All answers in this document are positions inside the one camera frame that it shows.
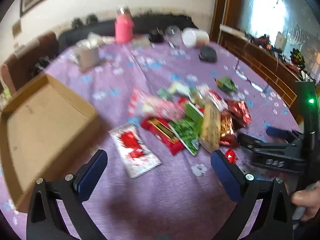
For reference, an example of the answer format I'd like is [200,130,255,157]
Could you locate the eyeglasses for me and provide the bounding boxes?
[235,60,269,93]

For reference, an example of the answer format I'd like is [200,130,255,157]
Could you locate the dark red foil packet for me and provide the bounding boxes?
[226,100,252,128]

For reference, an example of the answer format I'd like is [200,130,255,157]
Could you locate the white red snack packet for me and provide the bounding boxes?
[109,123,161,179]

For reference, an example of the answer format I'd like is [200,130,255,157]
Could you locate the white plastic jar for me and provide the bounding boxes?
[182,28,210,48]

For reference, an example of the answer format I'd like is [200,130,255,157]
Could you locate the small wall plaque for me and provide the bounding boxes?
[12,20,22,37]

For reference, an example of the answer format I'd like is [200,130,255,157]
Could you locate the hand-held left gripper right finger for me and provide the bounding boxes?
[210,150,293,240]

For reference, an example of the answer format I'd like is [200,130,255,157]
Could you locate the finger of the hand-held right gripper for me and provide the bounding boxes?
[266,127,304,143]
[236,133,300,155]

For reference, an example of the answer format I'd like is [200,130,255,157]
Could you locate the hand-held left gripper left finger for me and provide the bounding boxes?
[26,149,108,240]

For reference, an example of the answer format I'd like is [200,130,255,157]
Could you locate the green snack packet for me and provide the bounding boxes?
[169,119,203,156]

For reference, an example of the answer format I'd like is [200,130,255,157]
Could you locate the black leather sofa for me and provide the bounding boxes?
[58,15,198,53]

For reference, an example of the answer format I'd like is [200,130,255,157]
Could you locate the brown cardboard box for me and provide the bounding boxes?
[0,73,100,213]

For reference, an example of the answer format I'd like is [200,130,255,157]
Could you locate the green printed booklet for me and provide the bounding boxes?
[132,36,153,49]

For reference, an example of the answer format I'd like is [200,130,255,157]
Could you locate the person's right hand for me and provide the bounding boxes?
[291,181,320,222]

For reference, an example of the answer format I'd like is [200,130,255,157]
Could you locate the pale green candy packet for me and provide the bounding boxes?
[167,82,192,96]

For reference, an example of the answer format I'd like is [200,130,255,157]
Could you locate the pink knit-sleeved bottle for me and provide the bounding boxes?
[114,6,135,43]

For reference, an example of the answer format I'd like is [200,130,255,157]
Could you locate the wooden sideboard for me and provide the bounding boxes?
[220,24,310,123]

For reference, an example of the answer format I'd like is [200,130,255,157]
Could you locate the purple floral tablecloth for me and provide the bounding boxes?
[0,40,308,240]

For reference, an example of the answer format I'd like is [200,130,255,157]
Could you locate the white mug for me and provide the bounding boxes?
[76,45,100,72]

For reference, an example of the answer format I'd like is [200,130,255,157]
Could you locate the clear glass jar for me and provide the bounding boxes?
[165,25,182,46]

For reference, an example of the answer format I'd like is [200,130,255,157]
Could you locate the red gold bar packet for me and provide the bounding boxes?
[140,117,184,156]

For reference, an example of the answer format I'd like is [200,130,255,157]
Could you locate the black woven pouch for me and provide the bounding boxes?
[199,46,217,62]

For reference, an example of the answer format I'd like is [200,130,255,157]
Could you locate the small red candy packet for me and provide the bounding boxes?
[224,148,237,165]

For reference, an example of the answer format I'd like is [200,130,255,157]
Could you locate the pile of mixed snacks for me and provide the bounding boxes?
[127,82,253,157]

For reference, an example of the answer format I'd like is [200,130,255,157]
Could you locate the pink snack packet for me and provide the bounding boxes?
[146,97,187,120]

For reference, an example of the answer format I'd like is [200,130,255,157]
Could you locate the white cloth gloves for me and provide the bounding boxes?
[86,32,105,48]

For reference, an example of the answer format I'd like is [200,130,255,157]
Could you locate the brown armchair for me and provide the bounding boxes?
[0,31,59,93]

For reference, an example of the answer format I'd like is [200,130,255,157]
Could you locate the small green foil packet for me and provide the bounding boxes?
[215,77,238,93]

